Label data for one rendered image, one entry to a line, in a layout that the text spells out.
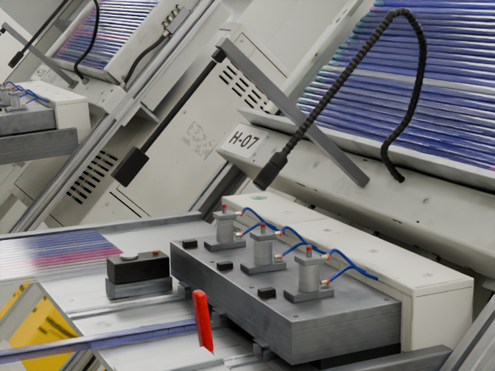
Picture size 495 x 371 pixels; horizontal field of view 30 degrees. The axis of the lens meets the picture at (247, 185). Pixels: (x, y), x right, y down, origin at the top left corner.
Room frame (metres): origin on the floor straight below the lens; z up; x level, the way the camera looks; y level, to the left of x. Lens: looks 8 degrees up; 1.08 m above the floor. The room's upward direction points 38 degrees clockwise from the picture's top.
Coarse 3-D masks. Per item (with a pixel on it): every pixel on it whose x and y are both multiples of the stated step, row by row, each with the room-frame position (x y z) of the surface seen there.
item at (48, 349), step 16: (192, 320) 1.08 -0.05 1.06; (96, 336) 1.04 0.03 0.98; (112, 336) 1.04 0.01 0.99; (128, 336) 1.05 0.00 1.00; (144, 336) 1.06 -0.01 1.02; (0, 352) 1.01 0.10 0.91; (16, 352) 1.01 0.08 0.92; (32, 352) 1.01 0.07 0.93; (48, 352) 1.02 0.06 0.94; (64, 352) 1.03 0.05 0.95
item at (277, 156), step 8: (280, 152) 1.00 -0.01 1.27; (272, 160) 1.00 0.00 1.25; (280, 160) 1.00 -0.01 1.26; (264, 168) 1.00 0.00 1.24; (272, 168) 1.00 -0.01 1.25; (280, 168) 1.00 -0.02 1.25; (264, 176) 1.00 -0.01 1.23; (272, 176) 1.00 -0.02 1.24; (256, 184) 1.00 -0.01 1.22; (264, 184) 1.00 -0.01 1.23
